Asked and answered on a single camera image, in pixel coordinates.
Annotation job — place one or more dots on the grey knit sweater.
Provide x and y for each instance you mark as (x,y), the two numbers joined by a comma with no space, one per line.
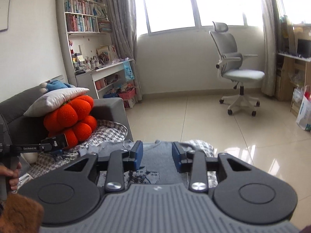
(157,165)

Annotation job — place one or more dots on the orange pumpkin plush cushion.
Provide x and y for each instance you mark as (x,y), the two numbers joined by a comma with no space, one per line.
(72,119)

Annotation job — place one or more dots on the teal hanging bag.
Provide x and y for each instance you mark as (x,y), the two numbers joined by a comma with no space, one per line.
(129,76)

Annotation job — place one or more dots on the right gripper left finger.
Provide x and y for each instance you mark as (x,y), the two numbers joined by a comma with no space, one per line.
(117,163)

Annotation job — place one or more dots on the wooden shelf unit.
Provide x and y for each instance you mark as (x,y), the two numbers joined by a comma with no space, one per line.
(293,64)

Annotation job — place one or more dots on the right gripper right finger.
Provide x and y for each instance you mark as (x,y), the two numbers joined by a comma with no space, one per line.
(194,161)

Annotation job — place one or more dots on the dark grey sofa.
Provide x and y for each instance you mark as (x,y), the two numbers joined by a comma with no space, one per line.
(28,119)

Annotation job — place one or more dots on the grey office chair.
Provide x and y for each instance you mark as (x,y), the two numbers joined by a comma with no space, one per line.
(229,67)

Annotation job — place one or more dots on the white pillow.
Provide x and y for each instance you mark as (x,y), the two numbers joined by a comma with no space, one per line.
(53,100)

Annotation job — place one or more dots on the white shopping bag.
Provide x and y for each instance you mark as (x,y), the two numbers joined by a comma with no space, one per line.
(304,115)

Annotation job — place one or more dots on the blue phone stand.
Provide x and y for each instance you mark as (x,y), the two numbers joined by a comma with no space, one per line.
(56,153)

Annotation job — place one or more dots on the person left hand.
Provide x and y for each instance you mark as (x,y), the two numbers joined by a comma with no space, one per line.
(13,175)

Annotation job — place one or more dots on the white plush toy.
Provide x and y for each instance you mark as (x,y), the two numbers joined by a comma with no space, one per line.
(31,158)

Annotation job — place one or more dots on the blue plush toy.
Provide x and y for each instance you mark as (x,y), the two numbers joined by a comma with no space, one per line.
(53,85)

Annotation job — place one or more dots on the brown fuzzy sleeve cuff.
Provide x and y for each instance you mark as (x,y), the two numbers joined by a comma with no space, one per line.
(21,214)

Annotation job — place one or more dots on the pink storage basket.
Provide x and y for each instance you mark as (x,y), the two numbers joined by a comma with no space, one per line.
(130,93)

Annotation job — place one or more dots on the white desk with shelves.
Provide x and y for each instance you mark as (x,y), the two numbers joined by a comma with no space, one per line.
(89,57)

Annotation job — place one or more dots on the grey curtain right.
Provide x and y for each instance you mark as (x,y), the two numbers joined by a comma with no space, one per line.
(271,37)

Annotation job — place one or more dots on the grey patterned quilt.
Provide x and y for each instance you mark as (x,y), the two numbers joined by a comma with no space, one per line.
(106,131)

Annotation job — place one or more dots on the smartphone on stand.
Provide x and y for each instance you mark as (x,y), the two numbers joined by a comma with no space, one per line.
(58,142)

